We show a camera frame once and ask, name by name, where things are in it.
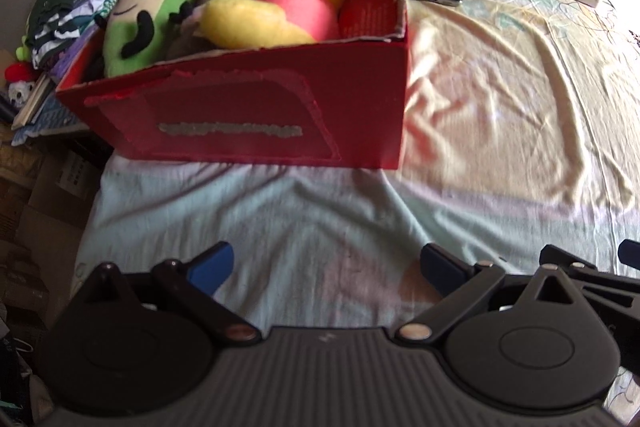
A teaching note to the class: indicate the green plush doll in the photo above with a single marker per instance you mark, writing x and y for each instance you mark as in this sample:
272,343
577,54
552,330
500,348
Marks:
150,7

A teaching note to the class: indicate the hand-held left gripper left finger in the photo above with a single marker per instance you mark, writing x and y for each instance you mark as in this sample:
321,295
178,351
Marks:
212,264

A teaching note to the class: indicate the stack of books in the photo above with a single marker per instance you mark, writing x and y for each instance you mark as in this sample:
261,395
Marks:
35,102

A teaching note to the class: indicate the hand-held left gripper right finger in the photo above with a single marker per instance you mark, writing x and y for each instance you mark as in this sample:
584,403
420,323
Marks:
442,269

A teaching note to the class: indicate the red cardboard box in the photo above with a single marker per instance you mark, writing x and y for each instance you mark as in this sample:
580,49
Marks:
250,107

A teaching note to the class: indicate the cardboard boxes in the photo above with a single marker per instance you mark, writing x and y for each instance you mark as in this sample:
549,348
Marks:
50,192

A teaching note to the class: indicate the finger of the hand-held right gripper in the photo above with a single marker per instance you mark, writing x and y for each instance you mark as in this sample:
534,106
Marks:
631,253
575,274

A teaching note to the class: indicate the red and white plush toy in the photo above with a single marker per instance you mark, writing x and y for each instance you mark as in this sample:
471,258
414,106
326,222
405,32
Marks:
17,72

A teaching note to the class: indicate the pale green printed bed sheet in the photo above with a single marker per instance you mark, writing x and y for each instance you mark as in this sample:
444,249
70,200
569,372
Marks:
475,117

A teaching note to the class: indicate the small green toy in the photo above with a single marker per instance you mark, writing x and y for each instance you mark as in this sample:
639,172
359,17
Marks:
22,49

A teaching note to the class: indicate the pile of clothes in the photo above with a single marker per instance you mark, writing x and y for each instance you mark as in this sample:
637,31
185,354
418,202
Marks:
65,12

